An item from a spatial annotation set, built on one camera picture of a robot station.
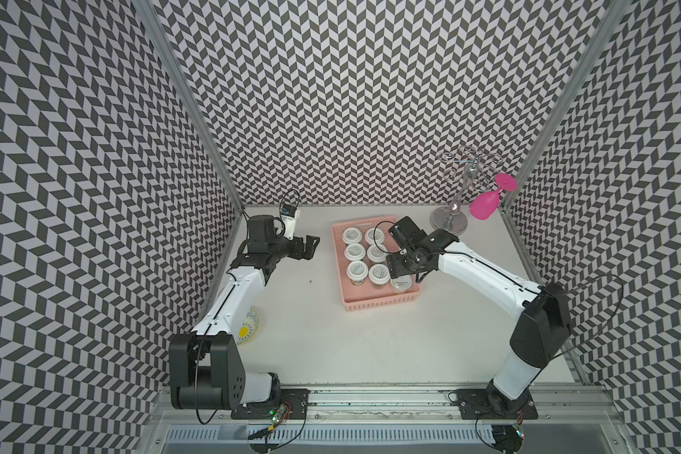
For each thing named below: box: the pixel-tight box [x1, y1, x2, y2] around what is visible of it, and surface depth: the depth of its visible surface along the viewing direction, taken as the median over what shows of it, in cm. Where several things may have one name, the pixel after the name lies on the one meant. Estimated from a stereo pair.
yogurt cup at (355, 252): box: [343, 243, 367, 262], surface depth 98 cm
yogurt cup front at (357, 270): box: [346, 260, 369, 286], surface depth 93 cm
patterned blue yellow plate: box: [236, 307, 262, 347], surface depth 87 cm
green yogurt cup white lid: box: [341, 227, 363, 245], surface depth 103 cm
